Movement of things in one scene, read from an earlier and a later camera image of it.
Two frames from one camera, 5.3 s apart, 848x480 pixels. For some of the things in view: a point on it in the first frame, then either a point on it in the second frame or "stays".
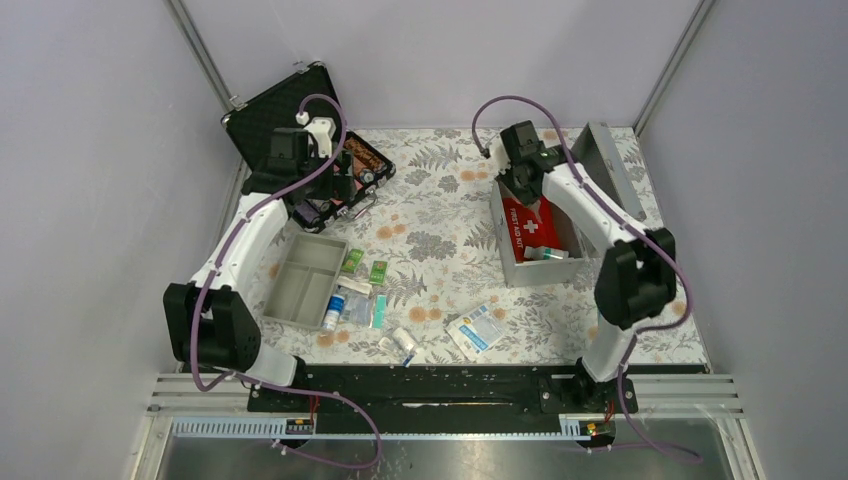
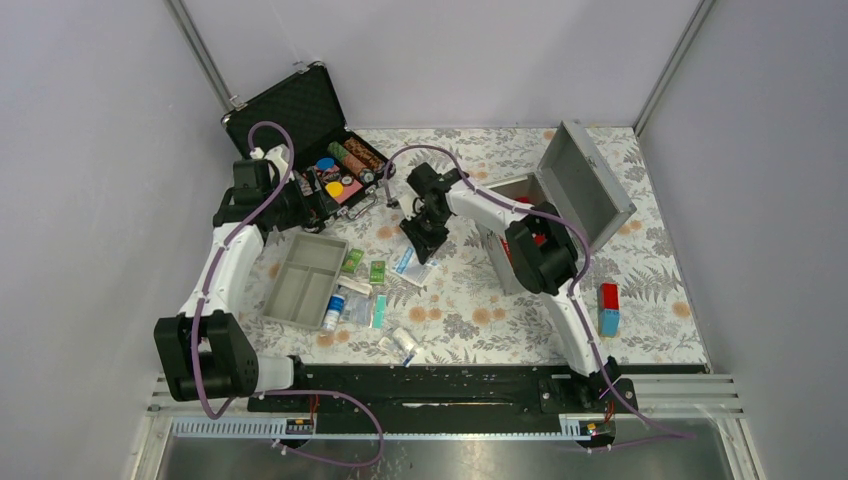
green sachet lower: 378,272 stays
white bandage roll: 404,341 stays
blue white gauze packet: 476,332 → 408,266
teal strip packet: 380,311 stays
